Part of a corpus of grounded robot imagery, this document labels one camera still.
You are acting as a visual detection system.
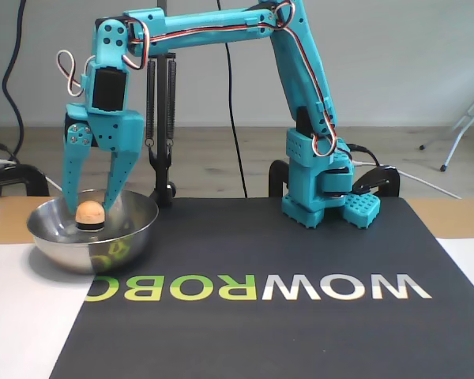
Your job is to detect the thick black cable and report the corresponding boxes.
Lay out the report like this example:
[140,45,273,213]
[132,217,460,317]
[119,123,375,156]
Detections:
[2,0,27,159]

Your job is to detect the red white black servo cable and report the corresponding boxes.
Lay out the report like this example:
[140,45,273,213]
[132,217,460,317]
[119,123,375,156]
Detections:
[57,50,94,98]
[128,19,151,72]

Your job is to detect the black cable white plug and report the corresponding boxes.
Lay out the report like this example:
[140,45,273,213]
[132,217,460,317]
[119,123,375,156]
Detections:
[0,140,21,166]

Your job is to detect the black WOWROBO mat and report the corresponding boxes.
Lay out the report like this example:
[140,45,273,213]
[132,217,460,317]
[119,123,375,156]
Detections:
[49,197,474,379]

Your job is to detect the black power cable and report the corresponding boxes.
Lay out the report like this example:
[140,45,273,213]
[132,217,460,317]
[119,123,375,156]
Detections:
[346,142,380,167]

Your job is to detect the black table clamp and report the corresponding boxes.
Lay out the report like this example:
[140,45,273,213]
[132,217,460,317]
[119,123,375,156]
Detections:
[0,164,51,197]
[268,159,290,198]
[351,165,401,198]

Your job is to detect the thin black hanging cable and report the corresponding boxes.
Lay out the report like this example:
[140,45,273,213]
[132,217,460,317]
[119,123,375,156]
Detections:
[216,0,249,198]

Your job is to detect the white metal stand legs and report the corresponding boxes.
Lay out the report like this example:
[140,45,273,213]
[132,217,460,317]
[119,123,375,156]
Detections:
[418,81,474,172]

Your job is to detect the black spring stand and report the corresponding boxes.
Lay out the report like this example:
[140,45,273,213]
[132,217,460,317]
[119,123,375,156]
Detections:
[145,0,179,208]

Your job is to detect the teal gripper black servo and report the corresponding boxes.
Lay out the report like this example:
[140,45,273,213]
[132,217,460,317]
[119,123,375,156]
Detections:
[61,103,146,213]

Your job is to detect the metal bowl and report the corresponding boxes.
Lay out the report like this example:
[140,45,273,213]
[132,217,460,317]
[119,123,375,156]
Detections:
[26,188,160,276]

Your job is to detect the orange ball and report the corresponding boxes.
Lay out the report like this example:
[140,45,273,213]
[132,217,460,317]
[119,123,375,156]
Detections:
[74,201,106,224]

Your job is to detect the black ring base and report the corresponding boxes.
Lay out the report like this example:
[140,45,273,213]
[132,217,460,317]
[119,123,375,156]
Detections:
[75,220,105,232]

